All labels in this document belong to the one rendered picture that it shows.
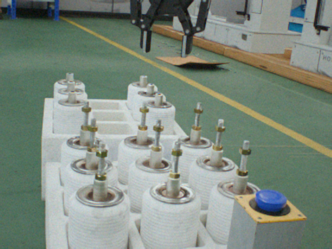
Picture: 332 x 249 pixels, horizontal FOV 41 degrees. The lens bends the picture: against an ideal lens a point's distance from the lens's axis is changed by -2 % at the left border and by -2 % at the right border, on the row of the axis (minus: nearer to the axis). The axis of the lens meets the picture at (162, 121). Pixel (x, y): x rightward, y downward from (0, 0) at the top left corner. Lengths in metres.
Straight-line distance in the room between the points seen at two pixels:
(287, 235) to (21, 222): 0.73
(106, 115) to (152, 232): 0.74
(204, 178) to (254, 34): 3.12
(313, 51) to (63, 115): 2.38
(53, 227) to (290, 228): 0.38
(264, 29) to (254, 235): 3.46
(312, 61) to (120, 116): 2.11
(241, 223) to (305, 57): 2.82
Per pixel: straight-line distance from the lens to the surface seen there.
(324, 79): 3.12
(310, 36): 3.45
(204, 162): 0.88
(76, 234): 0.72
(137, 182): 0.82
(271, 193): 0.60
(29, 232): 1.11
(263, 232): 0.58
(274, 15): 4.01
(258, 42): 3.95
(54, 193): 0.89
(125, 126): 1.32
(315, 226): 1.28
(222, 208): 0.76
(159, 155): 0.83
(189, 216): 0.72
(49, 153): 1.19
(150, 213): 0.72
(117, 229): 0.71
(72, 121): 1.20
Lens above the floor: 0.58
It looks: 17 degrees down
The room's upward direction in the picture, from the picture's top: 5 degrees clockwise
